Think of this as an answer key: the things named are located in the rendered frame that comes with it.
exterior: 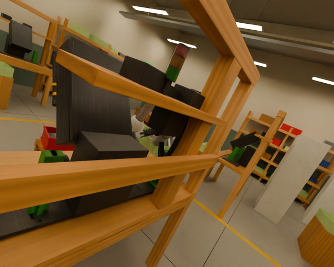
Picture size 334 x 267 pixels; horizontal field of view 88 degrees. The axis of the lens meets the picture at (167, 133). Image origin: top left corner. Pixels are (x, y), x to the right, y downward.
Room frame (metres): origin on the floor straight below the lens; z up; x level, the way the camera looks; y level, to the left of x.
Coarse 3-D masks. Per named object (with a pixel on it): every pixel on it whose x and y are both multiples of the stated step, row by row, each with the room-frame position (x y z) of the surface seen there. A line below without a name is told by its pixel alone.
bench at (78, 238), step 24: (96, 216) 0.71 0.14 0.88; (120, 216) 0.78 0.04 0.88; (144, 216) 0.85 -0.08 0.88; (24, 240) 0.48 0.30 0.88; (48, 240) 0.52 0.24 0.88; (72, 240) 0.55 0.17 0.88; (96, 240) 0.61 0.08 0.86; (168, 240) 1.34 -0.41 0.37; (0, 264) 0.39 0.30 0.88; (24, 264) 0.42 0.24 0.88; (48, 264) 0.46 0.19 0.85; (72, 264) 0.55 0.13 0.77
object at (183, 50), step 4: (180, 44) 0.69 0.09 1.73; (184, 44) 0.68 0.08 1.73; (176, 48) 0.69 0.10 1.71; (180, 48) 0.68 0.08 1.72; (184, 48) 0.68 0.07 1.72; (188, 48) 0.69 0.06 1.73; (176, 52) 0.68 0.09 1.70; (180, 52) 0.68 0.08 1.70; (184, 52) 0.68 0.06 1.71; (180, 56) 0.68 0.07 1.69; (184, 56) 0.69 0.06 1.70
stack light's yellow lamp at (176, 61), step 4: (172, 56) 0.69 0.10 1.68; (176, 56) 0.68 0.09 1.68; (172, 60) 0.68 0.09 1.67; (176, 60) 0.68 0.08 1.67; (180, 60) 0.68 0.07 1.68; (184, 60) 0.70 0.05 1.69; (172, 64) 0.68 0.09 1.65; (176, 64) 0.68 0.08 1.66; (180, 64) 0.69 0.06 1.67; (176, 68) 0.68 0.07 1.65; (180, 68) 0.69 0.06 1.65
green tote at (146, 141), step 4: (144, 128) 2.50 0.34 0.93; (148, 128) 2.55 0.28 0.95; (148, 136) 2.11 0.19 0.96; (140, 140) 2.19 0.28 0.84; (144, 140) 2.14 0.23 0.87; (148, 140) 2.09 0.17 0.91; (144, 144) 2.12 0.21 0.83; (148, 144) 2.07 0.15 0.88; (152, 144) 2.03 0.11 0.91; (148, 148) 2.04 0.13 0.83; (152, 148) 2.00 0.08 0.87; (156, 148) 1.96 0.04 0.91; (164, 148) 2.03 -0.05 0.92; (168, 148) 2.08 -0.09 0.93; (152, 152) 1.98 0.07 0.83; (156, 152) 1.96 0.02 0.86; (156, 156) 1.98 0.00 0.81
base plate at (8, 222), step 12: (132, 192) 0.98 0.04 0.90; (144, 192) 1.03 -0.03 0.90; (60, 204) 0.67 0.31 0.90; (0, 216) 0.51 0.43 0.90; (12, 216) 0.53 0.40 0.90; (24, 216) 0.55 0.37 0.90; (36, 216) 0.57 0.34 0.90; (48, 216) 0.59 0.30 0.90; (60, 216) 0.61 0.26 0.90; (72, 216) 0.64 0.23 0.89; (0, 228) 0.47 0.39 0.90; (12, 228) 0.49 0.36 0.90; (24, 228) 0.50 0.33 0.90; (36, 228) 0.53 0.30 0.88; (0, 240) 0.45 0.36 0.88
